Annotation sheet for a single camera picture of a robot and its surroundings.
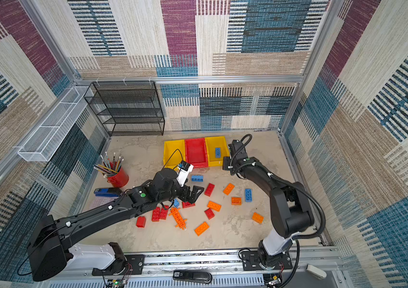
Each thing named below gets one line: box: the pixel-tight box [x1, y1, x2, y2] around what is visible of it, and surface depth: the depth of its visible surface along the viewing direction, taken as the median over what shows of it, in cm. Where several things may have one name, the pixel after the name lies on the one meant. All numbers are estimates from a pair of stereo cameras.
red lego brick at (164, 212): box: [159, 205, 170, 220], surface depth 87 cm
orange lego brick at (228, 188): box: [222, 183, 236, 196], surface depth 96 cm
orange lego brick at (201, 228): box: [194, 221, 210, 237], surface depth 84 cm
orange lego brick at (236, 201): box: [231, 196, 242, 206], surface depth 91 cm
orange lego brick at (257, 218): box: [251, 211, 264, 224], surface depth 86 cm
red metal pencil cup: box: [106, 166, 129, 188], surface depth 98 cm
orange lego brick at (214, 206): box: [207, 200, 222, 212], surface depth 91 cm
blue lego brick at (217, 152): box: [214, 147, 221, 159], surface depth 111 cm
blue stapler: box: [93, 187, 122, 197], surface depth 93 cm
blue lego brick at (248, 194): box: [244, 188, 253, 203], surface depth 93 cm
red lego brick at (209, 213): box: [204, 207, 215, 221], surface depth 87 cm
